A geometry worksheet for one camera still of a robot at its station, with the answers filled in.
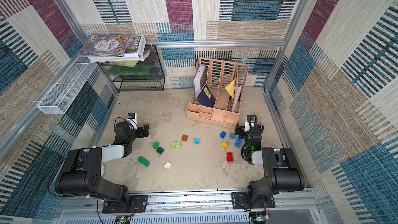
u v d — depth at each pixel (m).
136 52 0.80
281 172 0.45
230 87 0.86
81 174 0.45
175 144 0.91
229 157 0.87
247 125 0.80
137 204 0.73
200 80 0.97
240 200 0.73
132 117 0.83
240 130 0.83
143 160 0.85
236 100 0.89
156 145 0.91
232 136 0.96
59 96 0.71
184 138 0.94
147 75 1.15
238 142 0.91
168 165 0.85
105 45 0.82
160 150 0.89
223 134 0.96
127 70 0.98
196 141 0.92
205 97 1.03
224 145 0.89
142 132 0.85
